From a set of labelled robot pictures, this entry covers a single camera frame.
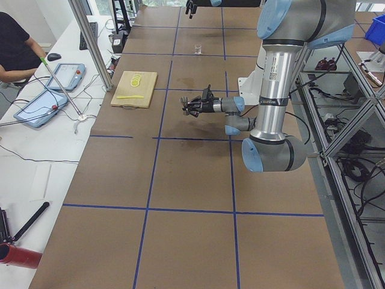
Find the blue plastic bin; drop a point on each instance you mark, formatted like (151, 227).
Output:
(376, 32)

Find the teach pendant near seated man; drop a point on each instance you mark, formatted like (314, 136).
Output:
(70, 74)

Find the black box on table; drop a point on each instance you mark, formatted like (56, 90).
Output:
(118, 41)

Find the steel jigger measuring cup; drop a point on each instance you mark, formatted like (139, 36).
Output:
(184, 102)

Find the red cylinder bottle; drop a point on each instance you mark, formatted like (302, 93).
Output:
(17, 256)

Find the clear glass cup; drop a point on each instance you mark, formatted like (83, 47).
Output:
(197, 48)

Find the seated man in black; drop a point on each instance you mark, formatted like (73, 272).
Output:
(21, 55)

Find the metal rod green handle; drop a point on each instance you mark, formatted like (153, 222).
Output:
(81, 116)

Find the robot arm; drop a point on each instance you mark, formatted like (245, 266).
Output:
(284, 27)

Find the yellow plastic knife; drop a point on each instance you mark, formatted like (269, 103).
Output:
(130, 97)

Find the bamboo cutting board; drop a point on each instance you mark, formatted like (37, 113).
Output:
(145, 88)

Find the teach pendant near operator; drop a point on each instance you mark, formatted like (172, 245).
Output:
(41, 109)

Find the aluminium frame post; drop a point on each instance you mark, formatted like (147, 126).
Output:
(81, 18)

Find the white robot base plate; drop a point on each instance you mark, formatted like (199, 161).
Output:
(249, 89)

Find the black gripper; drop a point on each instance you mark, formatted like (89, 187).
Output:
(190, 9)
(207, 106)

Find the lemon slice nearest knife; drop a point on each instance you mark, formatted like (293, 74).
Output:
(133, 83)

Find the black computer mouse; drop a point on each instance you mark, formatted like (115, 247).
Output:
(53, 56)

